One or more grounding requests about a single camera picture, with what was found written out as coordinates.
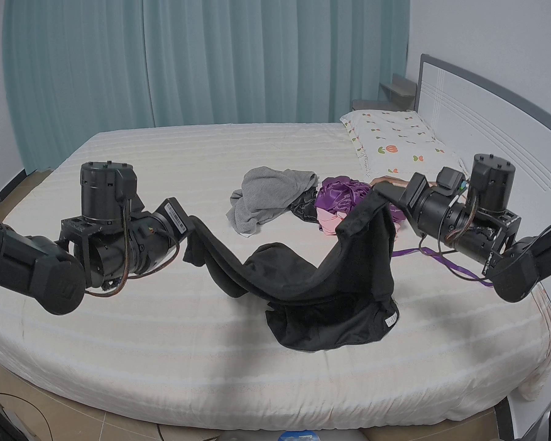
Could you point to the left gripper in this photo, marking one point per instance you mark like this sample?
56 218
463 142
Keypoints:
165 237

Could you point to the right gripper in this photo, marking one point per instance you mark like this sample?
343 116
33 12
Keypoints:
436 218

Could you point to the black T-shirt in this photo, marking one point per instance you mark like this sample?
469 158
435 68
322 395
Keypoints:
349 269

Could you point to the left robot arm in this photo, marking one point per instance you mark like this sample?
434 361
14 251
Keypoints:
27 264

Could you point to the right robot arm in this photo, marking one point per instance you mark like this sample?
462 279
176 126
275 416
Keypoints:
523 269

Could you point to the bed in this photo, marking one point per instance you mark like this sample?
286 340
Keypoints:
165 177

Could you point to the white printed pillow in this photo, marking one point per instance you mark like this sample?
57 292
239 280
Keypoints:
395 140

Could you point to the purple garment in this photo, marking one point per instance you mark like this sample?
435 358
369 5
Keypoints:
339 195

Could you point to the pink garment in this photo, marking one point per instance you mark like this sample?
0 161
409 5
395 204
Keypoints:
330 223

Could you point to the black shiny garment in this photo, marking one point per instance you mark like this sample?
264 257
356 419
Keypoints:
305 209

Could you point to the grey bedside table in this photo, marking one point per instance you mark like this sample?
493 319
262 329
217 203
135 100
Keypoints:
399 87

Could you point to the grey garment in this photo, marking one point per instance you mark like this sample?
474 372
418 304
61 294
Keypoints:
266 191

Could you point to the blue-green curtain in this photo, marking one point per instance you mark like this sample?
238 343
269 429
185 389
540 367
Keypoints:
280 39
73 62

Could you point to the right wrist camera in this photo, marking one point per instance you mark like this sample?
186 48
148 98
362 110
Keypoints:
450 179

